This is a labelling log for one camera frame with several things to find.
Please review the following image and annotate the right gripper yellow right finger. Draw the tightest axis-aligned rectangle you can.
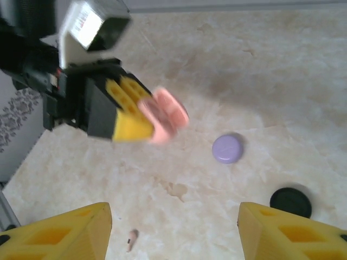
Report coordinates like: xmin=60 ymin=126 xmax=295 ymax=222
xmin=237 ymin=201 xmax=347 ymax=260

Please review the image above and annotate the black earbud charging case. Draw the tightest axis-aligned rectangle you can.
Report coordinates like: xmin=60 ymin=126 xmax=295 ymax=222
xmin=269 ymin=186 xmax=312 ymax=219

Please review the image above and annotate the pink earbud charging case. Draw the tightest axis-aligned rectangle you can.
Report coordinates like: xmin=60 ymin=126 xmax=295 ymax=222
xmin=138 ymin=86 xmax=190 ymax=146

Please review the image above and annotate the purple earbud charging case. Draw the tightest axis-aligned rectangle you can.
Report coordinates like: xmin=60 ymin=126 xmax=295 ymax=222
xmin=211 ymin=134 xmax=244 ymax=165

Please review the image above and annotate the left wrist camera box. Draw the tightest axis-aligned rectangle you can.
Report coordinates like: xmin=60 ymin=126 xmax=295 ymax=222
xmin=58 ymin=0 xmax=132 ymax=70

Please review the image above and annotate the aluminium side rail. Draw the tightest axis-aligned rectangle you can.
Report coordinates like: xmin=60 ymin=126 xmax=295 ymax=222
xmin=0 ymin=181 xmax=21 ymax=234

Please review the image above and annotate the pink wireless earbud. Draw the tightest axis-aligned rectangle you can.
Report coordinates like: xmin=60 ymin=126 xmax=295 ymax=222
xmin=126 ymin=229 xmax=139 ymax=252

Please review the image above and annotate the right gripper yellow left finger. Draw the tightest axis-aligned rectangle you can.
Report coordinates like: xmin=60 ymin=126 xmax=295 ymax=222
xmin=0 ymin=201 xmax=113 ymax=260

